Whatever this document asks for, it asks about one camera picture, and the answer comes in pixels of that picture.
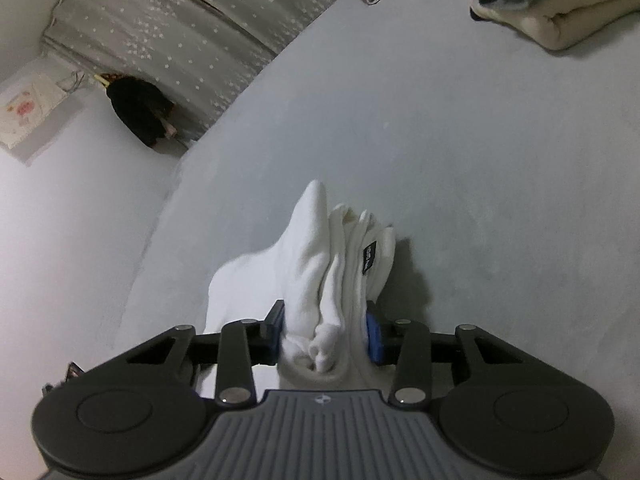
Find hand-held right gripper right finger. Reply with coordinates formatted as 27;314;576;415
365;302;523;407

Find black hanging clothes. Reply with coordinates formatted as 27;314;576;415
107;75;177;149

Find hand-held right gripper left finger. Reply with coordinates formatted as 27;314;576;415
127;300;287;407

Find folded beige garment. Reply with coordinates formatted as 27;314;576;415
469;0;640;52

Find white printed t-shirt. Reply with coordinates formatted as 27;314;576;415
197;179;401;396

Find white wall hanging cloth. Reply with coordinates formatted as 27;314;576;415
0;71;68;151

